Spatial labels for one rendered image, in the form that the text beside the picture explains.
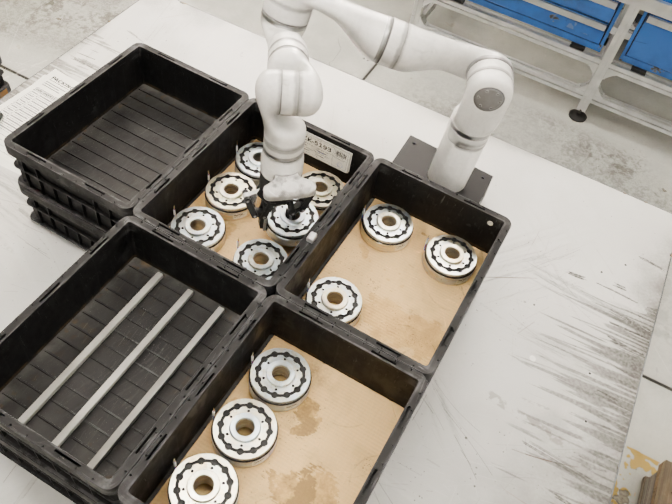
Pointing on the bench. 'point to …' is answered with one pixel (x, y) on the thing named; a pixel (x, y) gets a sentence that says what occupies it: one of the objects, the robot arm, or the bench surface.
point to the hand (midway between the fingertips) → (276, 220)
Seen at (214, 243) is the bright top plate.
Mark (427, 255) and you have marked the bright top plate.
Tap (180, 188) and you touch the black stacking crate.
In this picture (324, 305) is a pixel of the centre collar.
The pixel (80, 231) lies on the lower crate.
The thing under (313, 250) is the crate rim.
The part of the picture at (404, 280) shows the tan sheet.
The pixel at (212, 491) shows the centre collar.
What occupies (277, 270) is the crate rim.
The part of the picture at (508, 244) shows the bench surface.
